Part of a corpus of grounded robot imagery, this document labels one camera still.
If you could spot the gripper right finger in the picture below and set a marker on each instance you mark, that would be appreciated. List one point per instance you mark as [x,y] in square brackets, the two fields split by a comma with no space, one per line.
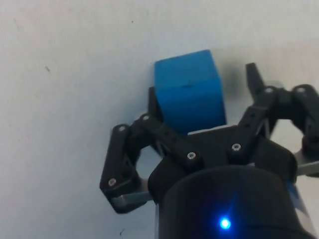
[259,109]

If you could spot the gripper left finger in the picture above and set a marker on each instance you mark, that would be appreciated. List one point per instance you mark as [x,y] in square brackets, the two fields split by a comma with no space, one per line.
[117,159]

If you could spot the large blue cube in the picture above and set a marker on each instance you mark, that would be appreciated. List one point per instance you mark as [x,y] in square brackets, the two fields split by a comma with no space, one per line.
[189,104]

